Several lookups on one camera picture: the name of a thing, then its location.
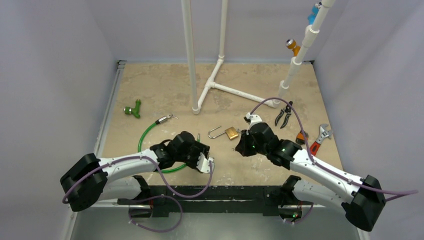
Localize brass padlock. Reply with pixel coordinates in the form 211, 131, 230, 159
207, 126, 239, 141

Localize green cable lock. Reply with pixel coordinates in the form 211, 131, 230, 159
137, 113, 202, 174

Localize lock key set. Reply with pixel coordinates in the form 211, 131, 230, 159
164, 113, 178, 119

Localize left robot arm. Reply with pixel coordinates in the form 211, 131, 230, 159
59, 131, 215, 212

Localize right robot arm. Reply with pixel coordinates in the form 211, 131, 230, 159
235, 122, 387, 232

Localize orange bit holder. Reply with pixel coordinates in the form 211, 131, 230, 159
295, 130, 309, 145

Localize black pliers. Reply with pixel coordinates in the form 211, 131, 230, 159
274, 101, 293, 129

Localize green pipe fitting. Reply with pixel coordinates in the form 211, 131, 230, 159
123, 99, 142, 119

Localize adjustable wrench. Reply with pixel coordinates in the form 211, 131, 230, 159
309, 123, 333, 156

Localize orange valve fitting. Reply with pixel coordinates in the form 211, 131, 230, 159
285, 38, 301, 57

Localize blue valve fitting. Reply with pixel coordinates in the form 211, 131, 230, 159
307, 2, 322, 25

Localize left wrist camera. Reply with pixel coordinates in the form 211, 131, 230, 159
196, 153, 215, 174

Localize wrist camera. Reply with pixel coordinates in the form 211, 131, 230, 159
196, 153, 215, 174
243, 112, 263, 131

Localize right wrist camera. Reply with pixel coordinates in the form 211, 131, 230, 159
243, 112, 263, 131

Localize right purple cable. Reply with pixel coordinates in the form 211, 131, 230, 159
249, 97, 419, 202

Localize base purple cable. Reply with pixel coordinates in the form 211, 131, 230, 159
128, 193, 184, 233

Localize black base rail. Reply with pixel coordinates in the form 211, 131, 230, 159
117, 176, 311, 222

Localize aluminium frame rail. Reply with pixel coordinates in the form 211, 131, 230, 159
93, 60, 128, 157

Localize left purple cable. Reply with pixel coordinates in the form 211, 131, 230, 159
62, 155, 214, 205

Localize white pvc pipe frame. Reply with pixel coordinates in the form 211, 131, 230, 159
170, 0, 340, 115

